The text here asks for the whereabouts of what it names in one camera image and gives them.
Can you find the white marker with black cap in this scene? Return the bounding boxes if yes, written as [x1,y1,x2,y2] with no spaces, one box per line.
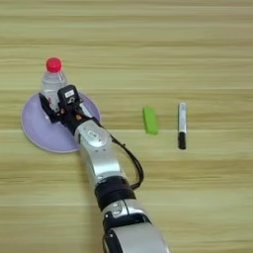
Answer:
[177,102,188,150]

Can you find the lavender round plate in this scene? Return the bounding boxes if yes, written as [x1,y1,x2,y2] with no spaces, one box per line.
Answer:
[21,91,102,154]

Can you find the clear water bottle red cap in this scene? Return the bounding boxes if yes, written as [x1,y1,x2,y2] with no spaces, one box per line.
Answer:
[40,56,69,112]

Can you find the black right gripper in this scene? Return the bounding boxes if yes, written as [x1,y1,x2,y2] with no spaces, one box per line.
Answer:
[38,92,101,136]

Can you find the green rectangular block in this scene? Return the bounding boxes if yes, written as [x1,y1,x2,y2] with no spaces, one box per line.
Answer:
[141,106,159,135]

